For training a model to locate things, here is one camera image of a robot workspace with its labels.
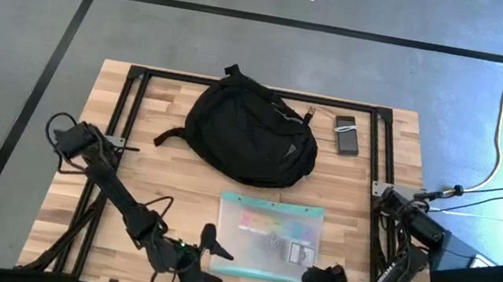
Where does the grey plastic case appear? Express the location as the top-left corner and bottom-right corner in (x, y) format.
(431, 230), (488, 282)

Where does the black phone white cable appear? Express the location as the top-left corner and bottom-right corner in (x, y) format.
(329, 113), (365, 158)

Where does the black backpack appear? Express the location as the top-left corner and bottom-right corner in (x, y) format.
(148, 52), (331, 196)

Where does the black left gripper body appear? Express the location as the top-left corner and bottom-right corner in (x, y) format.
(141, 230), (203, 282)

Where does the white floor cable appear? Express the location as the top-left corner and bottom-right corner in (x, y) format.
(428, 204), (503, 224)

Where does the white mesh teal-trimmed pouch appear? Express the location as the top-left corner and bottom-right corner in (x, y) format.
(208, 189), (327, 282)

